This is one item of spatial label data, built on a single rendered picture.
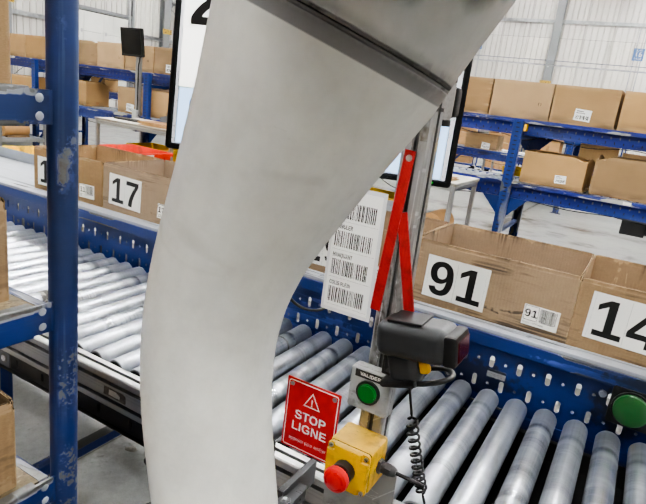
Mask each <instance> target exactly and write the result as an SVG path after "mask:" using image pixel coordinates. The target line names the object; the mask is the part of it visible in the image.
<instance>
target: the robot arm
mask: <svg viewBox="0 0 646 504"><path fill-rule="evenodd" d="M515 1H516V0H211V4H210V9H209V14H208V19H207V24H206V29H205V34H204V39H203V44H202V49H201V54H200V59H199V64H198V69H197V74H196V79H195V84H194V89H193V93H192V97H191V101H190V105H189V109H188V113H187V117H186V121H185V125H184V130H183V134H182V138H181V142H180V146H179V150H178V154H177V158H176V162H175V166H174V170H173V174H172V178H171V182H170V186H169V189H168V193H167V197H166V201H165V204H164V208H163V212H162V216H161V220H160V224H159V228H158V232H157V237H156V241H155V245H154V250H153V254H152V259H151V264H150V269H149V275H148V281H147V287H146V293H145V301H144V308H143V318H142V328H141V346H140V396H141V417H142V429H143V440H144V449H145V457H146V465H147V474H148V482H149V490H150V498H151V502H149V503H146V504H301V503H302V502H303V501H304V500H305V497H306V490H307V489H308V488H309V487H310V486H311V485H312V484H313V483H314V480H315V472H316V465H317V461H316V460H314V459H312V458H311V459H310V460H309V461H308V462H307V463H306V464H305V465H304V466H302V467H301V468H300V469H299V470H298V471H297V472H296V473H295V474H294V475H293V476H292V477H291V478H289V479H288V480H287V481H286V482H285V483H284V484H283V485H282V486H281V487H280V488H279V489H278V490H277V484H276V471H275V457H274V454H275V446H276V441H275V440H273V428H272V377H273V364H274V357H275V349H276V343H277V338H278V334H279V330H280V327H281V323H282V320H283V317H284V314H285V312H286V309H287V306H288V304H289V302H290V300H291V297H292V295H293V293H294V292H295V290H296V288H297V286H298V284H299V282H300V280H301V279H302V277H303V275H304V274H305V272H306V271H307V269H308V268H309V266H310V265H311V264H312V262H313V261H314V259H315V258H316V257H317V255H318V254H319V253H320V251H321V250H322V249H323V247H324V246H325V245H326V243H327V242H328V241H329V240H330V238H331V237H332V236H333V235H334V233H335V232H336V231H337V230H338V228H339V227H340V226H341V225H342V223H343V222H344V221H345V220H346V218H347V217H348V216H349V215H350V213H351V212H352V211H353V210H354V208H355V207H356V206H357V205H358V203H359V202H360V201H361V200H362V198H363V197H364V196H365V195H366V193H367V192H368V191H369V190H370V188H371V187H372V186H373V185H374V183H375V182H376V181H377V180H378V179H379V177H380V176H381V175H382V174H383V173H384V172H385V170H386V169H387V168H388V167H389V166H390V165H391V164H392V162H393V161H394V160H395V159H396V158H397V157H398V155H399V154H400V153H401V152H402V151H403V150H404V149H405V147H406V146H407V145H408V144H409V143H410V142H411V140H412V139H413V138H414V137H415V136H416V135H417V133H418V132H419V131H420V130H421V129H422V128H423V127H424V125H425V124H426V123H427V122H428V121H429V120H430V119H431V117H432V116H433V115H434V113H435V112H436V111H437V109H438V108H439V106H440V105H441V103H442V102H443V100H444V99H445V97H446V96H447V94H448V93H449V91H450V90H451V88H452V87H453V86H454V84H455V83H456V81H457V80H458V78H459V77H460V76H461V74H462V73H463V71H464V70H465V69H466V67H467V66H468V64H469V63H470V62H471V60H472V59H473V57H474V56H475V54H476V53H477V52H478V50H479V49H480V48H481V46H482V45H483V44H484V42H485V41H486V40H487V38H488V37H489V36H490V34H491V33H492V32H493V31H494V29H495V28H496V27H497V25H498V24H499V23H500V21H501V20H502V19H503V17H504V16H505V15H506V13H507V12H508V11H509V10H510V8H511V7H512V6H513V4H514V3H515Z"/></svg>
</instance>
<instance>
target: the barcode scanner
mask: <svg viewBox="0 0 646 504"><path fill-rule="evenodd" d="M469 337H470V333H469V330H468V328H467V327H465V326H460V325H459V326H456V324H455V323H453V322H451V321H448V320H442V319H436V318H434V315H430V314H424V313H418V312H411V311H405V310H400V311H399V312H397V313H393V314H391V315H389V316H388V317H386V318H385V319H383V320H382V321H381V322H380V323H379V324H378V326H377V335H376V344H377V348H378V350H379V352H381V353H382V354H384V355H387V359H388V366H389V373H390V375H385V376H384V377H383V378H382V379H381V380H380V386H382V387H393V388H409V389H413V388H416V387H417V381H423V379H424V378H425V374H429V373H430V372H431V366H430V365H435V366H441V365H443V366H444V367H446V368H451V369H454V368H456V367H457V366H458V365H459V364H460V363H461V362H462V360H463V359H464V358H465V357H466V356H467V354H468V353H469Z"/></svg>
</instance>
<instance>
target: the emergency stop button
mask: <svg viewBox="0 0 646 504"><path fill-rule="evenodd" d="M323 479H324V483H325V485H326V486H327V488H328V489H329V490H331V491H332V492H334V493H342V492H344V491H345V490H346V489H347V488H348V485H349V478H348V475H347V473H346V472H345V471H344V470H343V469H342V468H341V467H339V466H335V465H333V466H330V467H328V468H327V469H326V470H325V472H324V475H323Z"/></svg>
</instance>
